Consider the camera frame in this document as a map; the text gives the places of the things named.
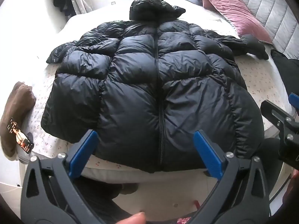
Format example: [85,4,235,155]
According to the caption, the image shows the pink velvet pillow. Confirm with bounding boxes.
[202,0,274,45]

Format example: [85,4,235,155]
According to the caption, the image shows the person's dark trousers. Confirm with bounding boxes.
[44,138,284,224]

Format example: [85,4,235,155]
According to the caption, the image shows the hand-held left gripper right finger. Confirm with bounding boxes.
[189,131,273,224]

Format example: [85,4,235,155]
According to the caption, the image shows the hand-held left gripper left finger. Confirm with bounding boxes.
[21,130,112,224]

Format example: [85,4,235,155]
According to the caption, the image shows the grey quilted headboard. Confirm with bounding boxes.
[224,0,299,60]

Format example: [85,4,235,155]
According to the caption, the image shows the bed with white sheet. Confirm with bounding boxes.
[19,0,295,185]

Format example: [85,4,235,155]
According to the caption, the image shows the person's left hand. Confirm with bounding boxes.
[116,212,148,224]

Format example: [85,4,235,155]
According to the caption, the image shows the hanging printed tag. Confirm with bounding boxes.
[7,119,35,155]

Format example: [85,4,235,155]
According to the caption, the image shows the person's right forearm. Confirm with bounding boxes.
[282,168,299,207]

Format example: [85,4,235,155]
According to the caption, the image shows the brown garment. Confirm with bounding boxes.
[0,82,37,162]

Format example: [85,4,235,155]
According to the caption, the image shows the dark cloth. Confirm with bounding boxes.
[270,49,299,98]

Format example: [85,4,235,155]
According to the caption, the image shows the black puffer jacket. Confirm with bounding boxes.
[41,0,269,174]

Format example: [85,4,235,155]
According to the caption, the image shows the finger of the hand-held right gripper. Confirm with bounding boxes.
[260,100,299,167]
[289,93,299,115]

